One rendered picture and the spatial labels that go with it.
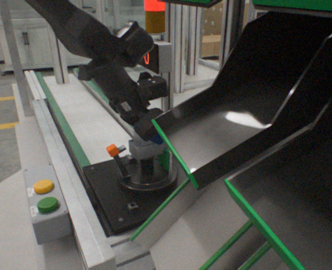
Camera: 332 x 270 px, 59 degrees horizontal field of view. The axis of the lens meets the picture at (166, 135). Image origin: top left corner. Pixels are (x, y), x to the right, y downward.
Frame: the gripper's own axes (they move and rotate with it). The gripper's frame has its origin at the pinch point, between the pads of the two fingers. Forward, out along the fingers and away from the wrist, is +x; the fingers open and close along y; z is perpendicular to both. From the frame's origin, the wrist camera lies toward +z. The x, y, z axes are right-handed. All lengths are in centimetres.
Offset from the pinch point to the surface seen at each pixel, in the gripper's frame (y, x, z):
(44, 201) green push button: 2.0, -1.1, -25.8
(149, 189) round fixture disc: -6.4, 7.6, -8.1
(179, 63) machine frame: 78, 34, 41
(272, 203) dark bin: -38.6, -12.0, 0.0
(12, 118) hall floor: 312, 76, -85
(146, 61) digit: 18.8, -3.6, 12.1
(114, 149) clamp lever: -1.0, -1.9, -8.3
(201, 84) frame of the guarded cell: 82, 55, 49
